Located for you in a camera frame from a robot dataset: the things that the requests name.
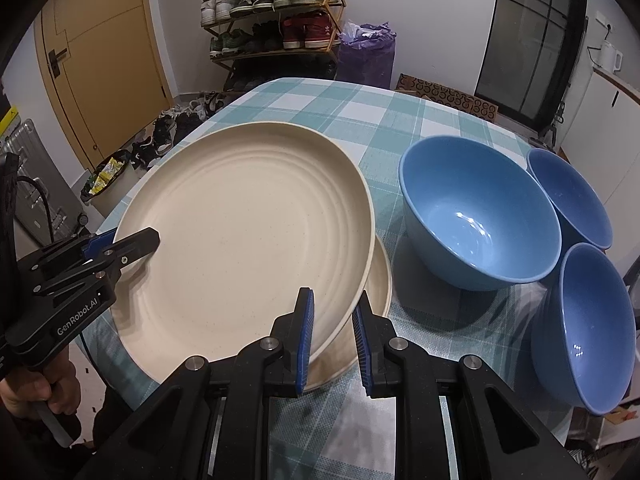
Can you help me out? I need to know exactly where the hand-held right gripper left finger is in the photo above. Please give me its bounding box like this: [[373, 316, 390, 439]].
[[75, 287, 316, 480]]

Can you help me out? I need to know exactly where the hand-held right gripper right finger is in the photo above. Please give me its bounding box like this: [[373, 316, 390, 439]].
[[351, 290, 576, 480]]

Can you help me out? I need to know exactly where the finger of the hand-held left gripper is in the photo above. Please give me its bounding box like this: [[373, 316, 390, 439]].
[[37, 226, 161, 306], [17, 229, 119, 282]]

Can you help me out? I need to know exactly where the beige plate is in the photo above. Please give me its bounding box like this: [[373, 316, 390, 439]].
[[302, 234, 393, 392], [109, 121, 377, 381]]

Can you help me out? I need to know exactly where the light blue bowl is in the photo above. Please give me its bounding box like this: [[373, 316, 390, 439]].
[[398, 135, 562, 292]]

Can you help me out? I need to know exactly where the person's left hand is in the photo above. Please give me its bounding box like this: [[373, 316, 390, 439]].
[[0, 355, 81, 418]]

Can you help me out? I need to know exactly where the trash bin with yellow packets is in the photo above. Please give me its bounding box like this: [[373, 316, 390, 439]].
[[80, 150, 138, 218]]

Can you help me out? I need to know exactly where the pile of dark shoes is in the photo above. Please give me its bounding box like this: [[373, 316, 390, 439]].
[[131, 91, 236, 171]]

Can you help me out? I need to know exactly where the silver ribbed suitcase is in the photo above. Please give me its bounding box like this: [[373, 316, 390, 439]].
[[5, 119, 86, 241]]

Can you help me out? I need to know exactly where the stack of printed boxes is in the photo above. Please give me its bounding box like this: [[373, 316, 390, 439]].
[[0, 87, 21, 141]]

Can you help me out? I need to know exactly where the wooden door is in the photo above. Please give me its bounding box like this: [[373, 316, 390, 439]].
[[40, 0, 173, 173]]

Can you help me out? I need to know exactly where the teal checked tablecloth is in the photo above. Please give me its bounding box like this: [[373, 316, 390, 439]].
[[87, 77, 581, 480]]

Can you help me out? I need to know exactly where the wooden shoe rack with shoes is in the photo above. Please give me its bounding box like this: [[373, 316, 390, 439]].
[[189, 0, 341, 91]]

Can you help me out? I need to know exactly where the patterned doormat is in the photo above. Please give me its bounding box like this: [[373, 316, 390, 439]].
[[395, 74, 501, 122]]

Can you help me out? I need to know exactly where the purple plastic bag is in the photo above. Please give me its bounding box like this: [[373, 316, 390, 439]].
[[337, 21, 397, 90]]

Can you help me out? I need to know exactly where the grey stick vacuum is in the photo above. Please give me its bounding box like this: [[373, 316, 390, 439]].
[[542, 102, 568, 151]]

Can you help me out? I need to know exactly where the white base cabinet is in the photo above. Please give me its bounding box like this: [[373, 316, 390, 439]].
[[555, 67, 640, 201]]

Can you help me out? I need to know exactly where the black framed glass door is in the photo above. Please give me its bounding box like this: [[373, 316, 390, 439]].
[[474, 0, 588, 136]]

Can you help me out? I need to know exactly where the white electric kettle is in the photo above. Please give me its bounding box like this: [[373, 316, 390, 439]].
[[599, 40, 623, 72]]

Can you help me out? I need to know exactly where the black cable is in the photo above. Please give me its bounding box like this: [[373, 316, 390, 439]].
[[17, 177, 53, 248]]

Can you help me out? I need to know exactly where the black door handle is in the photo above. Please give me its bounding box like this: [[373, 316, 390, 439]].
[[47, 47, 68, 78]]

